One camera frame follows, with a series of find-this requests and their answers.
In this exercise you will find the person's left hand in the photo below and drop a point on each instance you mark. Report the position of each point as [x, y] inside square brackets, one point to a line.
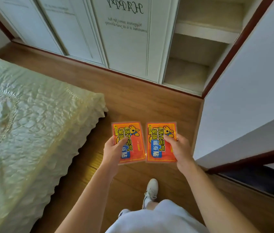
[112, 152]

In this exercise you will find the person's right hand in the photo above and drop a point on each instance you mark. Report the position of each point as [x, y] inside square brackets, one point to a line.
[182, 150]

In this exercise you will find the person's left thumb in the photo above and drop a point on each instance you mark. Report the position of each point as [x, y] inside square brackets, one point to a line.
[122, 142]

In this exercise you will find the person's right thumb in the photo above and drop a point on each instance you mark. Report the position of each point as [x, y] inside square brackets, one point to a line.
[169, 139]

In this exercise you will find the orange heat pack packet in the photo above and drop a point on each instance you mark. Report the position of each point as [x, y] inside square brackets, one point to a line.
[160, 150]
[130, 140]

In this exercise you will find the person's right forearm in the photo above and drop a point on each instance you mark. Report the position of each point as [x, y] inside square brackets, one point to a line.
[214, 201]

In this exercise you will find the person's left forearm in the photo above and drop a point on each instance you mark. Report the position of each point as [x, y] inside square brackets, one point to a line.
[86, 203]

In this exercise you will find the white sneaker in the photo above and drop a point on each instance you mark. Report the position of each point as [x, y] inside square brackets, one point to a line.
[151, 190]
[123, 212]

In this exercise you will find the person's leg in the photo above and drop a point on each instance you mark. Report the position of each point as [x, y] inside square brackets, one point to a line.
[151, 205]

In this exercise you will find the person's white shorts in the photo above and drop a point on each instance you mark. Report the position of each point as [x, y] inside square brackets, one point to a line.
[158, 219]

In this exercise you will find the bed with cream quilted cover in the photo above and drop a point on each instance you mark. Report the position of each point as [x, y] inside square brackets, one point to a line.
[25, 143]

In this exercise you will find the white wardrobe with sliding doors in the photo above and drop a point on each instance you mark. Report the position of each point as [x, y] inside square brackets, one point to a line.
[117, 33]

